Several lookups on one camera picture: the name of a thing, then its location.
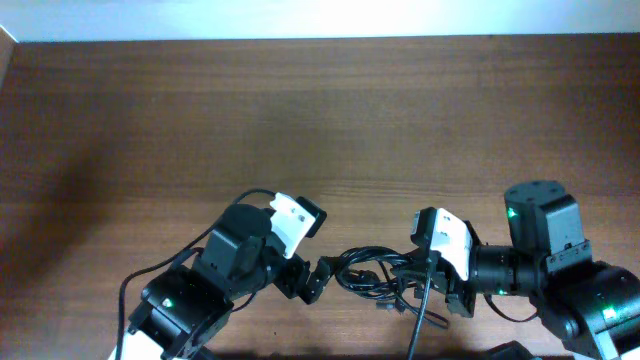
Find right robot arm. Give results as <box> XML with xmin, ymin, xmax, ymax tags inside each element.
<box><xmin>392</xmin><ymin>180</ymin><xmax>639</xmax><ymax>359</ymax></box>

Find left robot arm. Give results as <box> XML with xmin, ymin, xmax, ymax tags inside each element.
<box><xmin>110</xmin><ymin>192</ymin><xmax>331</xmax><ymax>359</ymax></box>

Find black usb cables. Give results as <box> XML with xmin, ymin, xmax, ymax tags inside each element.
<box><xmin>333</xmin><ymin>245</ymin><xmax>450</xmax><ymax>331</ymax></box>

